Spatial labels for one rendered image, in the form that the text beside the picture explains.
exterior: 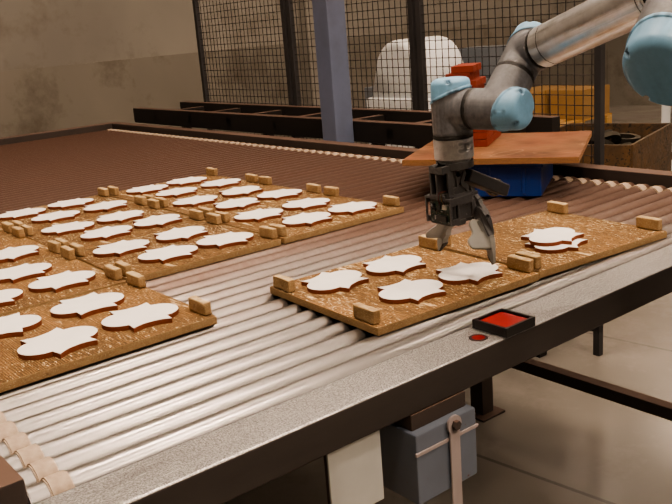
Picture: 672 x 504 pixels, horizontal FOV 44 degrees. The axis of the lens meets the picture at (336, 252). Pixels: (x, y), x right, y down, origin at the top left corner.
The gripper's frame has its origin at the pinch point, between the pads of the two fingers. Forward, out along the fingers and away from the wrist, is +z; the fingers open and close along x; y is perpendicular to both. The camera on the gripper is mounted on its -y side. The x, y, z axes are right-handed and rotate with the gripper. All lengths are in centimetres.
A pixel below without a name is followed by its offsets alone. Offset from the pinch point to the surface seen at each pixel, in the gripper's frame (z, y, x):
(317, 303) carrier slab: 2.6, 30.7, -9.0
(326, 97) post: -11, -97, -184
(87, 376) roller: 3, 74, -12
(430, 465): 18.8, 36.9, 27.5
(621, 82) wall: 105, -926, -638
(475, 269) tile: 2.8, -1.3, 0.3
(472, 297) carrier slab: 3.7, 8.7, 9.5
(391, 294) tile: 2.0, 19.8, -0.3
